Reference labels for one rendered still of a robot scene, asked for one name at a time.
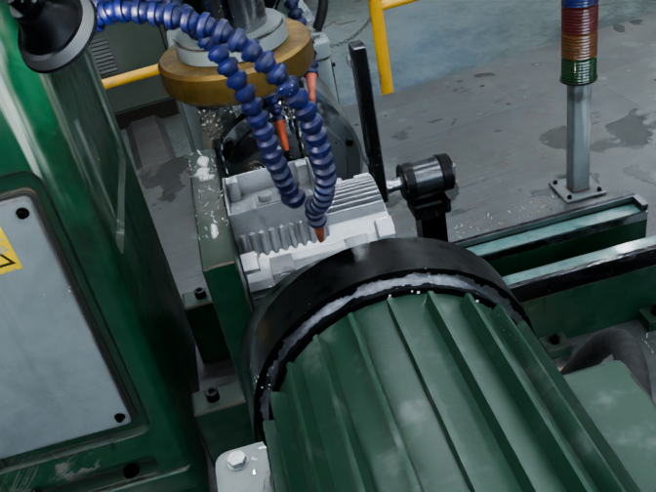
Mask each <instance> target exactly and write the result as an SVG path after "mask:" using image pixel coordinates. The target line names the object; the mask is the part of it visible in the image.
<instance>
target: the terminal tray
mask: <svg viewBox="0 0 656 492"><path fill-rule="evenodd" d="M299 161H304V163H303V164H298V162H299ZM288 166H289V167H290V169H291V173H292V175H293V176H294V179H295V181H296V182H297V183H298V185H299V189H301V190H302V191H303V192H304V193H305V194H306V199H305V202H304V204H303V206H302V207H300V208H298V209H291V208H289V207H288V206H285V205H284V204H283V203H282V201H281V197H280V193H279V191H278V188H276V186H275V185H274V181H273V180H272V179H271V177H270V172H269V171H268V170H267V168H263V169H259V170H255V171H251V172H247V173H243V174H239V175H235V176H231V177H228V178H223V179H222V184H223V189H224V195H225V205H226V210H227V216H228V218H229V220H230V222H229V223H230V226H231V229H232V233H233V236H234V239H235V242H236V244H237V248H238V251H239V255H240V254H243V253H247V252H251V251H256V252H257V256H258V258H259V257H260V256H261V254H262V253H265V255H266V256H268V255H269V254H270V251H273V252H274V253H276V254H277V253H278V252H279V249H281V248H283V250H284V251H288V249H289V246H293V248H298V246H299V244H301V243H302V244H303V245H304V246H307V245H308V241H311V242H312V243H313V244H315V243H316V242H317V237H316V234H315V232H314V229H313V228H312V227H311V226H309V225H308V218H307V217H306V214H305V209H306V207H305V203H306V201H307V199H308V198H309V197H311V196H313V191H308V189H309V188H311V187H312V188H314V186H315V181H314V177H315V175H314V174H313V170H312V167H311V165H310V162H309V160H308V157H306V158H304V159H303V158H302V159H298V160H294V161H290V162H288ZM229 179H234V181H233V182H230V183H229V182H228V181H227V180H229ZM234 207H239V210H237V211H233V208H234ZM327 236H330V232H329V227H328V223H326V225H325V226H324V241H325V240H326V237H327Z"/></svg>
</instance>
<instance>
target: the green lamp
mask: <svg viewBox="0 0 656 492"><path fill-rule="evenodd" d="M560 65H561V67H560V68H561V70H560V71H561V72H560V73H561V75H560V76H561V79H562V81H564V82H566V83H571V84H583V83H587V82H590V81H593V80H594V79H595V78H596V66H597V54H596V55H595V56H594V57H592V58H590V59H587V60H582V61H571V60H567V59H565V58H563V57H561V64H560Z"/></svg>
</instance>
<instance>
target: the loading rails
mask: <svg viewBox="0 0 656 492"><path fill-rule="evenodd" d="M647 210H648V203H647V202H646V201H645V200H643V199H642V198H641V197H640V196H639V195H637V194H635V193H634V192H633V193H629V194H625V195H622V196H618V197H614V198H611V199H607V200H603V201H599V202H596V203H593V204H589V205H586V206H582V207H578V208H574V209H571V210H567V211H563V212H560V213H556V214H552V215H549V216H545V217H542V218H538V219H535V220H531V221H527V222H524V223H520V224H516V225H510V226H506V227H502V228H499V229H495V230H491V231H488V232H484V233H481V234H477V235H474V236H470V237H466V238H463V239H459V240H455V241H451V243H454V244H456V245H459V246H461V247H464V248H466V249H468V250H471V251H472V252H474V253H475V254H477V255H478V256H479V257H480V258H482V259H483V260H485V261H486V262H487V263H488V264H489V265H491V266H492V267H493V268H494V269H495V270H496V271H497V272H498V273H499V274H500V275H501V277H502V278H503V280H504V281H505V283H506V284H507V286H508V287H509V288H510V290H511V291H512V293H513V295H514V296H515V298H516V299H517V300H518V302H519V303H520V305H521V306H522V308H523V309H524V311H525V313H526V314H527V316H528V317H529V319H530V322H531V325H532V327H533V330H534V333H535V337H536V338H537V339H538V341H539V342H540V344H541V345H542V347H543V348H544V350H545V351H546V353H547V354H548V356H549V357H550V359H551V360H553V359H557V358H560V357H563V356H566V355H570V354H572V345H571V343H570V342H569V340H568V339H570V338H573V337H577V336H580V335H584V334H587V333H591V332H593V331H597V330H600V329H604V328H607V327H611V326H615V325H618V324H622V323H625V322H629V321H632V320H636V319H638V320H639V321H640V323H641V324H642V325H643V326H644V327H645V328H646V329H647V331H648V332H652V331H656V235H652V236H648V237H646V226H647V215H648V211H647Z"/></svg>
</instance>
